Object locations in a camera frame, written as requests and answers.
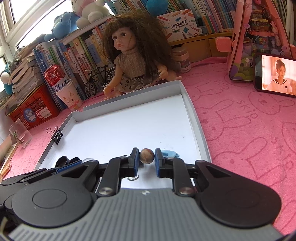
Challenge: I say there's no brown nut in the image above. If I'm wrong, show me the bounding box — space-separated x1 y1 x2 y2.
139 148 154 164

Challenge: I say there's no small blue plush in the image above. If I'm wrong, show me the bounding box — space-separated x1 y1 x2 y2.
43 11 79 42

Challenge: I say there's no wooden drawer unit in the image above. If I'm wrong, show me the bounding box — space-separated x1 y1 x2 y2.
170 31 234 65

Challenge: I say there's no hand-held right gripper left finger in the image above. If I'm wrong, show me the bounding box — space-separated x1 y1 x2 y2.
61 148 140 198

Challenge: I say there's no pink bunny-print cloth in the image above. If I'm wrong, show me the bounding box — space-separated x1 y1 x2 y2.
0 56 296 234

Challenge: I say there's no beige notebook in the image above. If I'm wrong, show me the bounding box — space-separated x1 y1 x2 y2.
0 140 19 176

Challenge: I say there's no white cardboard tray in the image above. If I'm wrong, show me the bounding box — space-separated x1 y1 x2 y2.
35 79 212 189

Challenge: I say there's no small black binder clip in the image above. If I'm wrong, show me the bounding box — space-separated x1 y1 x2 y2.
46 126 63 145

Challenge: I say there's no small lidded jar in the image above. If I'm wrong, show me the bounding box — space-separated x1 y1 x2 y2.
171 45 192 73

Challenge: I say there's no pink house-shaped case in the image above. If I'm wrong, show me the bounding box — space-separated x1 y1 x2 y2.
215 0 296 81

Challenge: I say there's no light blue plastic clip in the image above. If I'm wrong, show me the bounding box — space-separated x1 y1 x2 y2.
161 149 181 159

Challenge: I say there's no stack of books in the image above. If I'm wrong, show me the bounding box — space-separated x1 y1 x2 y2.
8 44 45 100

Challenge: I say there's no smartphone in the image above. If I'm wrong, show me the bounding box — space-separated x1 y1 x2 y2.
253 52 296 96

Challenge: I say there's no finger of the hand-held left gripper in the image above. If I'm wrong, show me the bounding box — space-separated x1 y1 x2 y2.
0 168 57 186
56 161 82 174

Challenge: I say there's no red beer can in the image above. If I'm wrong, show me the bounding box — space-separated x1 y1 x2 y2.
44 64 72 92

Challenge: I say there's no blue and white plush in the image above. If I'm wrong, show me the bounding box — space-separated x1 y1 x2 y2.
0 61 15 95

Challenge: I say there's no white printed carton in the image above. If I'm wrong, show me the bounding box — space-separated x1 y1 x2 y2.
157 9 200 43

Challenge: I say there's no red plastic crate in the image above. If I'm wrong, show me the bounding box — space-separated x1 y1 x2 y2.
6 82 61 130

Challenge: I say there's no pink bunny plush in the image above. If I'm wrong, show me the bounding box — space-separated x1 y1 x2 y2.
71 0 112 29

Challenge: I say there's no glass mug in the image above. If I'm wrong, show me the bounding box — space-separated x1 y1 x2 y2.
9 119 33 148

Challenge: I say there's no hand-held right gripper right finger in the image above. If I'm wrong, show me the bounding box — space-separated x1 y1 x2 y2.
154 148 234 198

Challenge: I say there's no long-haired doll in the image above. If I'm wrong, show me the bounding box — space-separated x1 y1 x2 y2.
102 13 183 100

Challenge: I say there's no large blue plush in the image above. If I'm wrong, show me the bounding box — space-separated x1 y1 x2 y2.
146 0 171 17

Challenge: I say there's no row of upright books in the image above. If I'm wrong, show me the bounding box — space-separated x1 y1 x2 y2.
33 0 296 110

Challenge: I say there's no window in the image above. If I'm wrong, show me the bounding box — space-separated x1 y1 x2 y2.
0 0 77 77

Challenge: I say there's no white paper cup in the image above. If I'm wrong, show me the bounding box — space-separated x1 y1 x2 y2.
55 80 83 111

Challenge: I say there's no black model bicycle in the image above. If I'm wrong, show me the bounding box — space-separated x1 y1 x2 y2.
84 65 116 99

